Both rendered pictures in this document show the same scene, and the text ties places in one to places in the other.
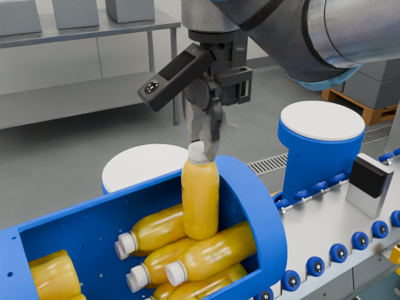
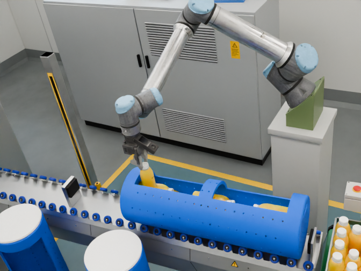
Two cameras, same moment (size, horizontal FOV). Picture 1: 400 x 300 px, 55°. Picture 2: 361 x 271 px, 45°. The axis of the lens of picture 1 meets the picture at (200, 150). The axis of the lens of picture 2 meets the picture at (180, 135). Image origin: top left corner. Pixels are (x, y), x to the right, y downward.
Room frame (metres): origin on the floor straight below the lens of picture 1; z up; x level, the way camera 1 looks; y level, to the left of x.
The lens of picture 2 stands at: (1.20, 1.57, 2.62)
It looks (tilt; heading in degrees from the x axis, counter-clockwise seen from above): 35 degrees down; 241
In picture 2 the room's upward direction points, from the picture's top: 10 degrees counter-clockwise
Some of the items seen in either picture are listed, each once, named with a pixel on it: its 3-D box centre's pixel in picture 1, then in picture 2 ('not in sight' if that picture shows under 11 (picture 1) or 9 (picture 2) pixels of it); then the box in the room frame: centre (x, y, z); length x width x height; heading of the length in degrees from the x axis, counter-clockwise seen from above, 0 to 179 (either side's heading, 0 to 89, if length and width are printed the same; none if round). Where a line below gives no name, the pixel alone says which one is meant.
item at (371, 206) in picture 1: (366, 187); (72, 192); (0.82, -0.45, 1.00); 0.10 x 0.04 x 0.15; 31
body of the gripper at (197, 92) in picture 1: (216, 66); (133, 141); (0.56, -0.02, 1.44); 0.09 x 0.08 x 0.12; 121
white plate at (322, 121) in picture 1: (321, 119); (15, 222); (1.17, -0.42, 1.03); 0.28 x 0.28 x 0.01
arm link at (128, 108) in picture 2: not in sight; (127, 111); (0.55, -0.02, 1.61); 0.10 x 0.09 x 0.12; 179
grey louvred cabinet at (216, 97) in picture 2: not in sight; (163, 70); (-0.63, -1.80, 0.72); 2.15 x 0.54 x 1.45; 115
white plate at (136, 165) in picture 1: (153, 171); (113, 252); (0.86, 0.13, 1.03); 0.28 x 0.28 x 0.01
